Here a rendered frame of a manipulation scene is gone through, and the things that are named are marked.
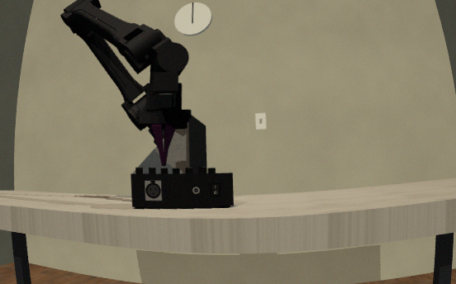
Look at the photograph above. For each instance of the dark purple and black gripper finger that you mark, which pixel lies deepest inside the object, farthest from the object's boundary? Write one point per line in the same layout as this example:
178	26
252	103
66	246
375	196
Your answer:
170	128
157	133

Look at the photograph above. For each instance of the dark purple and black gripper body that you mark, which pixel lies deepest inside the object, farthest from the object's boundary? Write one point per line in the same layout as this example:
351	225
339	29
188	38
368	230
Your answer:
156	117

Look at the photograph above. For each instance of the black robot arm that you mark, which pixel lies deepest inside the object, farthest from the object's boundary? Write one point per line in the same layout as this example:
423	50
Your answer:
165	58

